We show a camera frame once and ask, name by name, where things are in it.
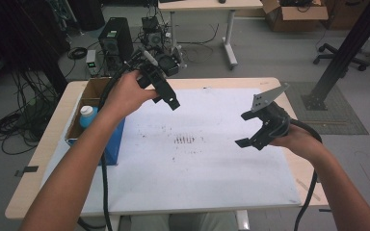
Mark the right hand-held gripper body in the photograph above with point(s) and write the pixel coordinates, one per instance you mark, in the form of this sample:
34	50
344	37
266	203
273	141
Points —
273	122

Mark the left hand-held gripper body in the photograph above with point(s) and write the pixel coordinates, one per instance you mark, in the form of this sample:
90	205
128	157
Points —
151	69

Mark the blue cardboard box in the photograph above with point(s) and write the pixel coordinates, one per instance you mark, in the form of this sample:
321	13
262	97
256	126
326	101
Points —
115	144

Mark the blue bottle with white cap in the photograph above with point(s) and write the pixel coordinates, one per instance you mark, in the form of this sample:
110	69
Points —
87	120

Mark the person's left hand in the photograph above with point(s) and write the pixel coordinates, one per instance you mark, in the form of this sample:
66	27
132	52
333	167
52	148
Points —
126	96

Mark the person's right hand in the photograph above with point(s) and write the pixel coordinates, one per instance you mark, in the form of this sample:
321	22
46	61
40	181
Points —
302	142

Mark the black electronic equipment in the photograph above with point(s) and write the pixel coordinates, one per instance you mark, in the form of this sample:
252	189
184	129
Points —
151	27

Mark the black computer tower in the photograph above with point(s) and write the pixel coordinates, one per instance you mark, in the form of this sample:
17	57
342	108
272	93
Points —
118	35

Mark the white mat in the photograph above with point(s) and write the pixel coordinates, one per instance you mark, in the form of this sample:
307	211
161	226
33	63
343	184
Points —
205	173

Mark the small grey power supply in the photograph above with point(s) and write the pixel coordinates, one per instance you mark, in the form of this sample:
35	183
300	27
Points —
91	62

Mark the grey floor mat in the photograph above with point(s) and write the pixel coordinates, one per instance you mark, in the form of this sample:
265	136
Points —
340	122

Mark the wooden table with white legs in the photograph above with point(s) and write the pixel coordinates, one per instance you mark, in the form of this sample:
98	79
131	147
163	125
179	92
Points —
205	4

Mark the black case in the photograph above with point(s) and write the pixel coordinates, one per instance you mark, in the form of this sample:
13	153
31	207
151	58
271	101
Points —
86	12

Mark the black office chair base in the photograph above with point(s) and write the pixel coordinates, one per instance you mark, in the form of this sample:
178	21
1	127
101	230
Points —
330	49

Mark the black metal stand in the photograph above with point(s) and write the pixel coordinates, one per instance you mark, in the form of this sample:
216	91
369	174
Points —
343	61

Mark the person's grey pants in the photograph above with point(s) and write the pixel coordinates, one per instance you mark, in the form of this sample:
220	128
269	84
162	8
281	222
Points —
186	223

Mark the black tape strip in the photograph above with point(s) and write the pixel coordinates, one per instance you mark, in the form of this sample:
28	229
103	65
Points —
325	210
27	170

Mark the light wooden table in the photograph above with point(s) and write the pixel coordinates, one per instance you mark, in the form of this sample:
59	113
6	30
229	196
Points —
54	128

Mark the open brown cardboard box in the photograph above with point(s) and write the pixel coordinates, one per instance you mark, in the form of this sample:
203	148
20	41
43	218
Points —
302	14

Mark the black curtain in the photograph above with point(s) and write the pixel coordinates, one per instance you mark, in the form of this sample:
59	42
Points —
22	32

